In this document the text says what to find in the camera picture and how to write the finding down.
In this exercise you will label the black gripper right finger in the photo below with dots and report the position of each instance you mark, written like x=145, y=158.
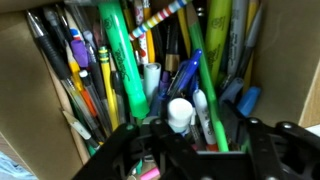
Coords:
x=293, y=143

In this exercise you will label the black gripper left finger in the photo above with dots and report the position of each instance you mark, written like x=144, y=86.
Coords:
x=110, y=150

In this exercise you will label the white cap marker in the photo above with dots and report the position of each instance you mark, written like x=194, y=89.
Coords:
x=180, y=113

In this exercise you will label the brown cardboard box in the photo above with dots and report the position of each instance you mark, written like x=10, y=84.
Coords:
x=30, y=116

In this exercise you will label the pink eraser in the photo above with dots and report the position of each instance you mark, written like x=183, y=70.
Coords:
x=150, y=173

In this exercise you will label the orange pen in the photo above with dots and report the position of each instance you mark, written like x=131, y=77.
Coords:
x=88, y=100

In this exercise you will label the yellow pencil green ferrule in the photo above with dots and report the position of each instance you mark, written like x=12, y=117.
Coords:
x=108, y=90

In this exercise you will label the bright blue pen cap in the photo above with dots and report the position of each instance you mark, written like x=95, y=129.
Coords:
x=248, y=100

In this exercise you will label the grey blue pen cap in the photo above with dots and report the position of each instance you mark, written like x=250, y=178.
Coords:
x=231, y=90

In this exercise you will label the white cylindrical tube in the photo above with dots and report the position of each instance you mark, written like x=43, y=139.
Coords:
x=152, y=80

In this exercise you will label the white marker with black print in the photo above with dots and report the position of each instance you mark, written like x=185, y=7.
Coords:
x=204, y=116

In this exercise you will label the pencil with purple eraser cap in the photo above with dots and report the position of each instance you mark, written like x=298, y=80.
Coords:
x=79, y=53

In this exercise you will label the blue cloth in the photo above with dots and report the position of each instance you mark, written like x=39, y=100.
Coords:
x=10, y=168

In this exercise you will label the blue ballpoint pen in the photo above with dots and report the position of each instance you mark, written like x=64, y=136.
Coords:
x=188, y=70

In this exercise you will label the plain yellow pencil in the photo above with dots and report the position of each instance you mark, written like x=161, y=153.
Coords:
x=183, y=30
x=150, y=43

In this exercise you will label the clear pen black grip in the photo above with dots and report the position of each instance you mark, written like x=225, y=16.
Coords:
x=50, y=50

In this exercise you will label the black pen gold band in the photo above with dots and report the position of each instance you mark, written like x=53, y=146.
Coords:
x=172, y=50

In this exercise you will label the slim grey pen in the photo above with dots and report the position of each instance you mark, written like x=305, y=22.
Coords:
x=253, y=30

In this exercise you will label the white pen red pattern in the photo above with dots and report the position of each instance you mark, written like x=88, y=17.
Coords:
x=140, y=33

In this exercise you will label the grey permanent marker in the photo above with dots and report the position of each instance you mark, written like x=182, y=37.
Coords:
x=238, y=33

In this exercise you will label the yellow green highlighter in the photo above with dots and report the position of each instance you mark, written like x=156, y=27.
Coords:
x=218, y=33

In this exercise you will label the multicolour striped pencil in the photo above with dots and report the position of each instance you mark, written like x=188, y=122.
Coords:
x=156, y=18

